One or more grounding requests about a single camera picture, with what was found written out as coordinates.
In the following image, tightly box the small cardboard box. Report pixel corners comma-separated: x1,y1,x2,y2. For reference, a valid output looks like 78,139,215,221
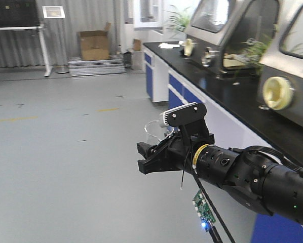
132,38,141,51

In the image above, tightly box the large open cardboard box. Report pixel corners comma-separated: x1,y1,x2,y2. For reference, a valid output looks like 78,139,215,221
78,22,111,61

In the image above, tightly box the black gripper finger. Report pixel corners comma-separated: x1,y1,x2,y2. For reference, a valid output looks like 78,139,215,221
137,142,164,157
137,156,177,175

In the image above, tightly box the steel glove box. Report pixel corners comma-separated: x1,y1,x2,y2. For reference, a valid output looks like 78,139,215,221
185,1,282,77
257,1,303,127

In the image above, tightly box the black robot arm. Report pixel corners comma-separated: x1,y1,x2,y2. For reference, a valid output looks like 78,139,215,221
137,132,303,225

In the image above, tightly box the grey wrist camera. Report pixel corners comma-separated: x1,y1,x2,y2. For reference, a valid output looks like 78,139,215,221
159,102,207,128

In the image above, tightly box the green potted plant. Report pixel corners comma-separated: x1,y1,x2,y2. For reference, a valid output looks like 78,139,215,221
164,5,192,38

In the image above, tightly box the far cream glove port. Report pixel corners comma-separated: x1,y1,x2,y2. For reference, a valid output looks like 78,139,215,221
184,38,196,57

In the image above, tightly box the black pegboard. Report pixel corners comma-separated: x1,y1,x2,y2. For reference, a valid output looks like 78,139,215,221
0,0,40,28

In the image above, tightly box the clear glass beaker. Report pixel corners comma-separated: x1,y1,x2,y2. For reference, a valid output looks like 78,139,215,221
144,119,174,145

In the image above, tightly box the near steel glove box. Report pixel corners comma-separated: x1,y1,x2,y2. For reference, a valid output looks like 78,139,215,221
257,1,303,127

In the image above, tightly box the far steel glove box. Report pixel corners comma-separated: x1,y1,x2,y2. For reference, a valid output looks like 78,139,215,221
185,1,282,77

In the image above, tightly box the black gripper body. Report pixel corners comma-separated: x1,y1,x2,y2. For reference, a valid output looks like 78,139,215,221
151,133,215,174

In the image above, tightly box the grey metal bin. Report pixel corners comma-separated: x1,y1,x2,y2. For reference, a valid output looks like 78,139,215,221
123,51,133,68

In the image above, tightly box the metal floor grating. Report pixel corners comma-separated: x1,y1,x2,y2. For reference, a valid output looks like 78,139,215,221
68,55,126,77

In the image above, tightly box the green circuit board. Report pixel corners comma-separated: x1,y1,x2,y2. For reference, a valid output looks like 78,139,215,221
193,190,216,232

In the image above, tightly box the framed sign on stand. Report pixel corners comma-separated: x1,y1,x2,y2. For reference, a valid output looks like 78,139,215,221
42,6,69,74

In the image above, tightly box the cream glove port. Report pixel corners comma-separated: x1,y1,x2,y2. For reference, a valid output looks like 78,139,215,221
184,38,196,57
262,76,294,110

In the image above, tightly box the grey pleated curtain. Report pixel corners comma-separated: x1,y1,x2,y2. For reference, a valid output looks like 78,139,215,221
0,0,124,68

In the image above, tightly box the near cream glove port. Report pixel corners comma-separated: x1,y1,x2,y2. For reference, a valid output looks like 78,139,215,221
262,76,294,110

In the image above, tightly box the white standing desk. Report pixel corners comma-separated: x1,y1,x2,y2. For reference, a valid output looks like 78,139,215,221
0,24,52,77

